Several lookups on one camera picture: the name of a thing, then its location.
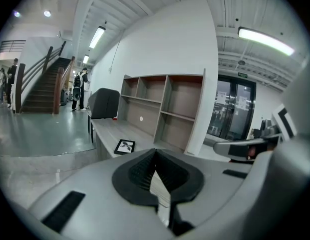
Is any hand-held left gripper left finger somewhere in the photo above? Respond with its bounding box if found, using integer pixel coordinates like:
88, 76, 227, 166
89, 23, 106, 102
27, 148, 176, 240

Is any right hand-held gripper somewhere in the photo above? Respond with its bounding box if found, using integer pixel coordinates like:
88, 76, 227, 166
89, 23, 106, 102
213, 103, 299, 163

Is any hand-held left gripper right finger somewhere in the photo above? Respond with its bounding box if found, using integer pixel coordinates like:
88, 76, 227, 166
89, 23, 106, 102
154, 148, 256, 237

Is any black framed picture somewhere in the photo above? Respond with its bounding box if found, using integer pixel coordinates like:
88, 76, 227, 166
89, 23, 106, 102
113, 138, 136, 156

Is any grey wooden desk with hutch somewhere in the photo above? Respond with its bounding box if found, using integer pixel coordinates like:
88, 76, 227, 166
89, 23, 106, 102
90, 68, 207, 209

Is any glass double door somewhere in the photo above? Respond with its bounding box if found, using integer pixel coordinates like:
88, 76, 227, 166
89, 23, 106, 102
206, 74, 257, 142

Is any white paper notice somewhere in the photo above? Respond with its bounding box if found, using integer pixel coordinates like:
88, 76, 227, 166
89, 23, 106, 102
216, 91, 227, 105
238, 95, 248, 110

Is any black chair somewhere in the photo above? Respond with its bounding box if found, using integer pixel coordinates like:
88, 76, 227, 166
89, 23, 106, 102
87, 87, 121, 144

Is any floor cleaning machine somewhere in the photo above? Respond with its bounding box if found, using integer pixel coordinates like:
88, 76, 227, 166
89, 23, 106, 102
60, 88, 69, 107

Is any dark wooden staircase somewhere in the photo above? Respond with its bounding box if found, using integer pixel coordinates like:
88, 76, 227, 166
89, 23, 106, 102
15, 40, 77, 116

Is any metal balcony railing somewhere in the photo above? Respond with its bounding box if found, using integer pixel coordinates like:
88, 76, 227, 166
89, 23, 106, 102
0, 39, 27, 54

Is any white wall cable with socket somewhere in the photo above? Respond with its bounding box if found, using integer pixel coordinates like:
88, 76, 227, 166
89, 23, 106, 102
108, 29, 124, 73

